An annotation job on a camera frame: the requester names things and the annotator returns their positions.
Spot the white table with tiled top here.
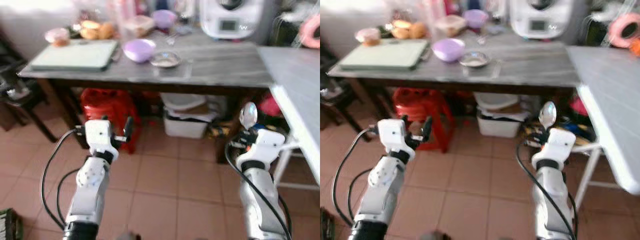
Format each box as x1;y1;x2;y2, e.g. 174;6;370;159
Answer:
566;46;640;211
257;46;321;192

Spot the clear plastic food container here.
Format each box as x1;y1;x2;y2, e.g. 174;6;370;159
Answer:
123;15;156;38
434;15;467;37

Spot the white kitchen appliance with display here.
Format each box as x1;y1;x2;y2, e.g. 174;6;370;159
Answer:
509;0;576;40
199;0;266;40

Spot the white plastic storage box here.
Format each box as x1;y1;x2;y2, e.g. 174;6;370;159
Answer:
161;92;222;140
473;92;532;139

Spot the red plastic stool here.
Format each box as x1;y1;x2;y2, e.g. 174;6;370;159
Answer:
392;88;455;154
80;88;141;154

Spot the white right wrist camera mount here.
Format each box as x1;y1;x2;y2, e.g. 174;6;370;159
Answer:
531;127;577;170
236;128;286;171

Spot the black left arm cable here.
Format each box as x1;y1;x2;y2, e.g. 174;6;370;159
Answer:
56;168;81;225
331;126;380;227
347;168;373;221
40;127;87;231

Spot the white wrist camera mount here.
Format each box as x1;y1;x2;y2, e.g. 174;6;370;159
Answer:
377;118;416;160
531;127;577;170
236;128;286;171
84;119;120;161

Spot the large purple bowl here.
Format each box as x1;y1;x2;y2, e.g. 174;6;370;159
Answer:
122;38;157;64
432;38;467;63

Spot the pale green cutting board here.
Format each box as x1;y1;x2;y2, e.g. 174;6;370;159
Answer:
30;39;120;71
339;38;431;71

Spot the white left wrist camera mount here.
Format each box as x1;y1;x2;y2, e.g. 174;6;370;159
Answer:
377;118;416;160
84;119;120;161

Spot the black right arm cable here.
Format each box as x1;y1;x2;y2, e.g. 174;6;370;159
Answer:
224;142;294;240
515;141;579;240

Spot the dark green crate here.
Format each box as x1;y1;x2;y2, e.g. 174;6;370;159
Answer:
320;207;335;240
0;207;24;240

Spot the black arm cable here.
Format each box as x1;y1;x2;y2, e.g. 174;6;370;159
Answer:
40;127;87;231
347;168;373;221
331;126;380;227
56;168;81;225
515;141;579;240
224;142;294;240

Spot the small purple bowl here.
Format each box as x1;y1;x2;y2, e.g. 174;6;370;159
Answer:
462;9;490;29
151;9;178;30

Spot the small clear glass dish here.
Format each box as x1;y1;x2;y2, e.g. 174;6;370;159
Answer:
150;51;182;69
459;51;491;69

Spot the silver metal spoon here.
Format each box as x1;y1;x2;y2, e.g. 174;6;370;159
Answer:
538;101;558;131
239;102;259;132

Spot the pink ring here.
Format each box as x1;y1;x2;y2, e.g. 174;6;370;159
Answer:
608;13;640;50
299;13;321;50

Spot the dark wooden grey-topped table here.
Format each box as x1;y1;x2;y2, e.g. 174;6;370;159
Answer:
326;30;583;156
17;30;276;163

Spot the dark wooden chair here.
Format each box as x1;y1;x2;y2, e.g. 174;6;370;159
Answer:
0;57;59;144
320;57;372;144

